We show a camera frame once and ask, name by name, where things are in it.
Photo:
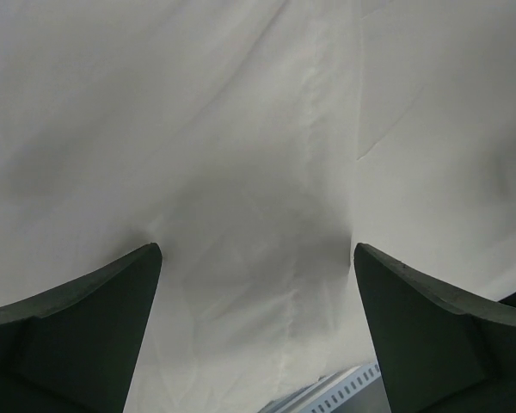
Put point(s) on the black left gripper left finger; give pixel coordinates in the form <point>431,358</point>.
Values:
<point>74,348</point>

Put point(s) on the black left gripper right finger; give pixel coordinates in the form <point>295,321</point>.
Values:
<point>440,348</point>

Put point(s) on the white pillowcase with blue ruffle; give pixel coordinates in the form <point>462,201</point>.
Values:
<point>256,142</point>

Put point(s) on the white slotted cable duct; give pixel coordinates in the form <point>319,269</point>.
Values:
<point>328,393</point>

